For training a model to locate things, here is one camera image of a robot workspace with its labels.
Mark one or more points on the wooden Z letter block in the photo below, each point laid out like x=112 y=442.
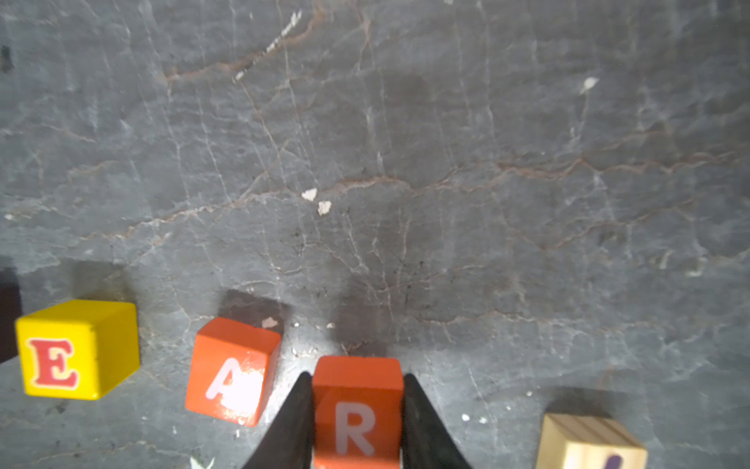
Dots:
x=579 y=442

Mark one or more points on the red letter block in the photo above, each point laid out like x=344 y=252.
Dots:
x=357 y=412
x=232 y=371

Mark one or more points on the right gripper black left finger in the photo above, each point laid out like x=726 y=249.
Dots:
x=289 y=441

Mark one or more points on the dark P letter block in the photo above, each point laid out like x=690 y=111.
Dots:
x=10 y=311

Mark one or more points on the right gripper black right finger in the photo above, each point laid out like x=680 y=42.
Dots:
x=426 y=442

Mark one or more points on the yellow letter block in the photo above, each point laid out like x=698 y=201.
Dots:
x=80 y=350

